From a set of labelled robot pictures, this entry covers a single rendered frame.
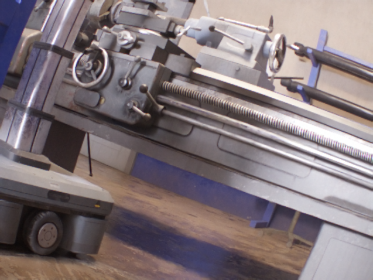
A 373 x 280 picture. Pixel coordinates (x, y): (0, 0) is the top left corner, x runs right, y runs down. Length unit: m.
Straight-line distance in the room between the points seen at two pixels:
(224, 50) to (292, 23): 3.40
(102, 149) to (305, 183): 4.32
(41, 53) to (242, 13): 4.64
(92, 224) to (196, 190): 4.20
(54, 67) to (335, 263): 1.42
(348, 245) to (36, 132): 1.38
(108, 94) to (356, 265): 1.43
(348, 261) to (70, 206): 1.23
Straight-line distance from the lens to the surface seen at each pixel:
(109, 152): 6.45
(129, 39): 2.54
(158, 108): 2.57
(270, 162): 2.47
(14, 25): 1.21
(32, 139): 1.82
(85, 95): 2.67
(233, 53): 2.73
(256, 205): 5.81
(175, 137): 2.63
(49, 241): 1.74
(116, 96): 2.60
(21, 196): 1.59
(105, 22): 3.24
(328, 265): 2.37
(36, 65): 1.82
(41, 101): 1.81
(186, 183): 6.06
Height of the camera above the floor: 0.49
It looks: level
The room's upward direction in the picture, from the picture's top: 20 degrees clockwise
